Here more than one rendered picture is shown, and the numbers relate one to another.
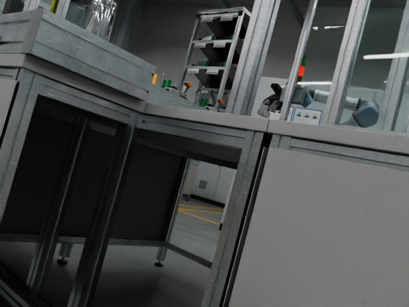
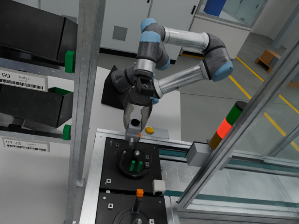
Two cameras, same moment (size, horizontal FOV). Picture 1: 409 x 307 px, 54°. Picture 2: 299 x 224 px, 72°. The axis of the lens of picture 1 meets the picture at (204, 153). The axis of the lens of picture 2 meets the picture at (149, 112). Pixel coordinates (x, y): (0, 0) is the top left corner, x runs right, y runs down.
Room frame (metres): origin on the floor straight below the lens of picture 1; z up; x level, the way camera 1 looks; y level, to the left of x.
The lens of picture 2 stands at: (1.92, 0.16, 1.66)
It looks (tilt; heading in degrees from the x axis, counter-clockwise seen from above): 37 degrees down; 304
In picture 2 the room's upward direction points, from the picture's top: 20 degrees clockwise
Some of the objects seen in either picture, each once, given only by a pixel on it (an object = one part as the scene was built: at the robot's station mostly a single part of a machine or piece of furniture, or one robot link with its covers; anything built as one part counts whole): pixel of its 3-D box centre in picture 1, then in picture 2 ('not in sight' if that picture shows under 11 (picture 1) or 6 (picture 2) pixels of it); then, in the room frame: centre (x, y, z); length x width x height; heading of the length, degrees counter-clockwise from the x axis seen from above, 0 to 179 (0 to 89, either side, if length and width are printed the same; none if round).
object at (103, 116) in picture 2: not in sight; (113, 101); (2.70, -0.58, 0.84); 0.90 x 0.70 x 0.03; 39
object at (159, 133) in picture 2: not in sight; (147, 135); (2.32, -0.49, 0.93); 0.21 x 0.07 x 0.06; 50
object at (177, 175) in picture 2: not in sight; (195, 183); (2.00, -0.50, 0.91); 0.84 x 0.28 x 0.10; 50
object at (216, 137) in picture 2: not in sight; (220, 140); (2.00, -0.36, 1.28); 0.05 x 0.05 x 0.05
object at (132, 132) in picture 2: (263, 109); (133, 130); (2.24, -0.26, 1.15); 0.08 x 0.04 x 0.07; 139
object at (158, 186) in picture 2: not in sight; (158, 187); (2.07, -0.30, 0.97); 0.05 x 0.05 x 0.04; 50
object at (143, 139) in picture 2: not in sight; (183, 151); (2.15, -0.60, 0.91); 0.89 x 0.06 x 0.11; 50
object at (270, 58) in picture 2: not in sight; (284, 68); (2.64, -6.26, 0.20); 1.20 x 0.80 x 0.41; 149
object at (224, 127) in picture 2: not in sight; (229, 128); (2.00, -0.36, 1.33); 0.05 x 0.05 x 0.05
